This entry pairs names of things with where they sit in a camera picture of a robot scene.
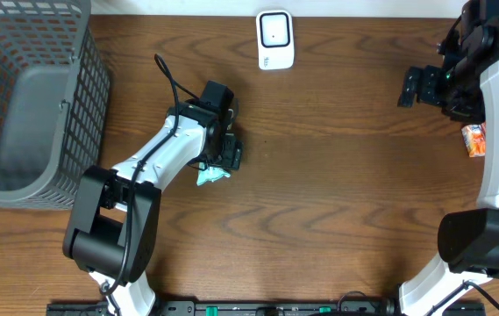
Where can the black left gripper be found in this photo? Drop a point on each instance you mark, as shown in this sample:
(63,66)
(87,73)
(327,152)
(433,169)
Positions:
(232,152)

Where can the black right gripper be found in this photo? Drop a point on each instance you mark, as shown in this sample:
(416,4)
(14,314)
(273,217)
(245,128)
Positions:
(473,111)

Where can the teal snack wrapper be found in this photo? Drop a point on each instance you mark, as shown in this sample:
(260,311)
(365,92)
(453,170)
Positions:
(210,174)

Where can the orange juice carton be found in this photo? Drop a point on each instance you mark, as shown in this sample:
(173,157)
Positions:
(474,139)

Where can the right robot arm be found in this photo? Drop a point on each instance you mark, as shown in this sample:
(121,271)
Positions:
(468,241)

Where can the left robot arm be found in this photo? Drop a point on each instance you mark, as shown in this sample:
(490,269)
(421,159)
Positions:
(112,228)

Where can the white barcode scanner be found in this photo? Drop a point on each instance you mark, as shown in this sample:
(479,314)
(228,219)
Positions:
(275,40)

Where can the grey plastic mesh basket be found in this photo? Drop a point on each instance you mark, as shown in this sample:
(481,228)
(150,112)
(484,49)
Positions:
(54,95)

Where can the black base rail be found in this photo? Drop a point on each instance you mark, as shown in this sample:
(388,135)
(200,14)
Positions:
(188,308)

